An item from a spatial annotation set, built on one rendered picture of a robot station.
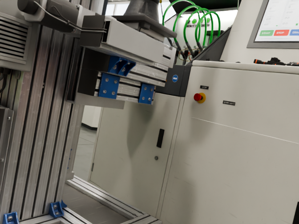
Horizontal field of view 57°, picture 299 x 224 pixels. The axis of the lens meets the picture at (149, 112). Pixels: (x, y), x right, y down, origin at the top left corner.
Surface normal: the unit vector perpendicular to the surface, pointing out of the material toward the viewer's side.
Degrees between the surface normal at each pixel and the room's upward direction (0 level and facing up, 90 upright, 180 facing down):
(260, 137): 90
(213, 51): 90
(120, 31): 90
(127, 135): 90
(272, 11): 76
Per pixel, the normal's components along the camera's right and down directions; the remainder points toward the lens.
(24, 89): 0.79, 0.19
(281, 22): -0.64, -0.33
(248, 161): -0.71, -0.10
